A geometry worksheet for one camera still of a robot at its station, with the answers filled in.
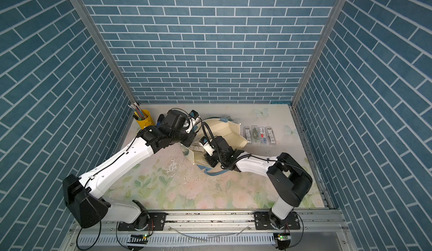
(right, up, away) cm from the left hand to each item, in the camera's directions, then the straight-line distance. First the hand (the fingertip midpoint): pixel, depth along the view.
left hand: (198, 133), depth 78 cm
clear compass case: (+41, -5, +24) cm, 48 cm away
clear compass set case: (+31, -3, +24) cm, 40 cm away
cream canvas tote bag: (+16, -1, +24) cm, 29 cm away
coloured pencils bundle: (-39, +10, +21) cm, 45 cm away
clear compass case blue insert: (+36, -3, +25) cm, 44 cm away
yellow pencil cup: (-34, +5, +21) cm, 41 cm away
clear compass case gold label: (+26, -2, +24) cm, 36 cm away
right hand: (+3, -11, +9) cm, 15 cm away
